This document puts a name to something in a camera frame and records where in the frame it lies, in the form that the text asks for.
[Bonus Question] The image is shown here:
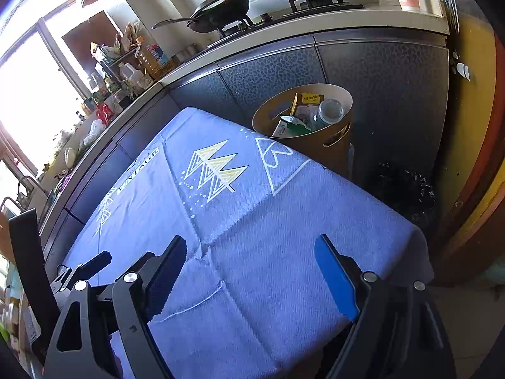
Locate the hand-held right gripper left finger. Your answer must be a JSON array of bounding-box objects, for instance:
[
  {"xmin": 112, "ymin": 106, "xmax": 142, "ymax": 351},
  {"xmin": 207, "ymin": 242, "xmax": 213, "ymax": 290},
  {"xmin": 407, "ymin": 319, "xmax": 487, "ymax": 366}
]
[{"xmin": 43, "ymin": 235, "xmax": 188, "ymax": 379}]

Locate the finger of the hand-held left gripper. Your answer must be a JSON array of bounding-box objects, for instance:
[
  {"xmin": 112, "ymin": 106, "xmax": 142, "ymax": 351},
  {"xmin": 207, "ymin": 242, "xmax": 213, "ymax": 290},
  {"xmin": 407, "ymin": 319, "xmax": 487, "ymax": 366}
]
[{"xmin": 56, "ymin": 250, "xmax": 113, "ymax": 292}]

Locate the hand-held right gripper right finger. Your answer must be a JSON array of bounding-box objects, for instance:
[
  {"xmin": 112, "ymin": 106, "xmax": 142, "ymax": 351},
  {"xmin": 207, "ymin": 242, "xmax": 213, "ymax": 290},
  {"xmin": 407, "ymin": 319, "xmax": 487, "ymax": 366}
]
[{"xmin": 314, "ymin": 234, "xmax": 454, "ymax": 379}]

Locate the round wooden bin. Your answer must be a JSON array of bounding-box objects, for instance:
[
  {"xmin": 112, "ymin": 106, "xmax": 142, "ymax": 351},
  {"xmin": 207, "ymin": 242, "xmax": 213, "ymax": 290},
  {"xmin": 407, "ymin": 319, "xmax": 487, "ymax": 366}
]
[{"xmin": 252, "ymin": 83, "xmax": 353, "ymax": 180}]

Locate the clear plastic bottle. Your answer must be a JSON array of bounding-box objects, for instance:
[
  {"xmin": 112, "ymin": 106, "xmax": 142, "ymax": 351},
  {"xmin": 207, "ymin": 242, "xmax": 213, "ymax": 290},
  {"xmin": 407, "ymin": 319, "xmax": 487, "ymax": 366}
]
[{"xmin": 311, "ymin": 99, "xmax": 345, "ymax": 130}]

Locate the yellow cardboard box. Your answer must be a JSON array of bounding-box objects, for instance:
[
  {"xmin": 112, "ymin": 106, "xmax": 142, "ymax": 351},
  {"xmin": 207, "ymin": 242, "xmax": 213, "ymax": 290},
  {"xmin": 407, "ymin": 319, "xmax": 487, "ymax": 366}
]
[{"xmin": 293, "ymin": 92, "xmax": 325, "ymax": 108}]

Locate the steel faucet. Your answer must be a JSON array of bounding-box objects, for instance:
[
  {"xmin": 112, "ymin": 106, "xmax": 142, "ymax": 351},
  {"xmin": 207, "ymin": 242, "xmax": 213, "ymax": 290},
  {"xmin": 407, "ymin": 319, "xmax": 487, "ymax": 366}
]
[{"xmin": 16, "ymin": 175, "xmax": 41, "ymax": 207}]

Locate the blue printed tablecloth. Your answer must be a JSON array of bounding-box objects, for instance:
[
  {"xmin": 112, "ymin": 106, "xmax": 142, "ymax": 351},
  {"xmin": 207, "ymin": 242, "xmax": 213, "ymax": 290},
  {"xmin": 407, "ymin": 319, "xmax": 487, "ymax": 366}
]
[{"xmin": 59, "ymin": 106, "xmax": 434, "ymax": 379}]

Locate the dark crumpled bag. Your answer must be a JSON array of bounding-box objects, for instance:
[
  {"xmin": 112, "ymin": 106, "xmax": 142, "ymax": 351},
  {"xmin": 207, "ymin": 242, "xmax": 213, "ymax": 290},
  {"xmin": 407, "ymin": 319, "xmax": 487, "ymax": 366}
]
[{"xmin": 370, "ymin": 161, "xmax": 439, "ymax": 222}]

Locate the white plastic bag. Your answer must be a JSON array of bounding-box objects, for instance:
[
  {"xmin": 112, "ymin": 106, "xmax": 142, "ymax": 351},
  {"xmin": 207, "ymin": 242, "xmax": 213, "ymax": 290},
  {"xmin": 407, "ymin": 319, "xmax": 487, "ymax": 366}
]
[{"xmin": 80, "ymin": 120, "xmax": 107, "ymax": 147}]

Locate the red packet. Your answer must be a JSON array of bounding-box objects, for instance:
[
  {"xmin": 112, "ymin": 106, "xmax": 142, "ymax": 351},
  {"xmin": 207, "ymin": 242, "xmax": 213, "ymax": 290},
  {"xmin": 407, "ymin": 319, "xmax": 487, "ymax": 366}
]
[{"xmin": 96, "ymin": 103, "xmax": 115, "ymax": 125}]

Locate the white plastic jug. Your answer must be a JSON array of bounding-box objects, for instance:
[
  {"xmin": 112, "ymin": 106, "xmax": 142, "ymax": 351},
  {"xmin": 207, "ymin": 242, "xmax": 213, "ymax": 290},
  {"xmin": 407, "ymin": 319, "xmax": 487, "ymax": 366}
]
[{"xmin": 119, "ymin": 62, "xmax": 145, "ymax": 92}]

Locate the cooking oil bottle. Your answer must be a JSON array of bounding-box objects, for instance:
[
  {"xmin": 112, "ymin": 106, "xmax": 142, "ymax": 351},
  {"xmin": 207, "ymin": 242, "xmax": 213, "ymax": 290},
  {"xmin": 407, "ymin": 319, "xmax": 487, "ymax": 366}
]
[{"xmin": 137, "ymin": 43, "xmax": 175, "ymax": 80}]

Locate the black spice rack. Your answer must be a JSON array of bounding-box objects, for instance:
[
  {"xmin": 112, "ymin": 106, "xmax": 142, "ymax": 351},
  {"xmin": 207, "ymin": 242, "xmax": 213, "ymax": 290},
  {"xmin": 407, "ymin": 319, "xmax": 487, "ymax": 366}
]
[{"xmin": 90, "ymin": 21, "xmax": 147, "ymax": 87}]

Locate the brown board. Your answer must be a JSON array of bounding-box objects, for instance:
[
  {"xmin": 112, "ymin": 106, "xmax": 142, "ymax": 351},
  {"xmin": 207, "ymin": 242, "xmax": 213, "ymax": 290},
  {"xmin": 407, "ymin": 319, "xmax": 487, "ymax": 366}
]
[{"xmin": 62, "ymin": 9, "xmax": 116, "ymax": 57}]

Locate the black gas stove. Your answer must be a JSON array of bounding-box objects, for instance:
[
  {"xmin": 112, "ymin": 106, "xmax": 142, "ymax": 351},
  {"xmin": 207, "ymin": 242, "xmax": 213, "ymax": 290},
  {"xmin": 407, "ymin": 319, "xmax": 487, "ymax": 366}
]
[{"xmin": 205, "ymin": 0, "xmax": 364, "ymax": 45}]

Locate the black wok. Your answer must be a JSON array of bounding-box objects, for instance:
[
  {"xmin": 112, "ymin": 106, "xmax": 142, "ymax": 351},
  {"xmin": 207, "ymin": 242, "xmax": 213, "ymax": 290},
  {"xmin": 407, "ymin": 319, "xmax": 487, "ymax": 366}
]
[{"xmin": 151, "ymin": 0, "xmax": 253, "ymax": 34}]

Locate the white box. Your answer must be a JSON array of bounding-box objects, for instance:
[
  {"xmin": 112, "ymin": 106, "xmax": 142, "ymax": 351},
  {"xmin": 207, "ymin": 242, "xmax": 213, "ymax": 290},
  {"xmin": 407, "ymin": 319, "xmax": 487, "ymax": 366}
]
[{"xmin": 417, "ymin": 0, "xmax": 445, "ymax": 19}]

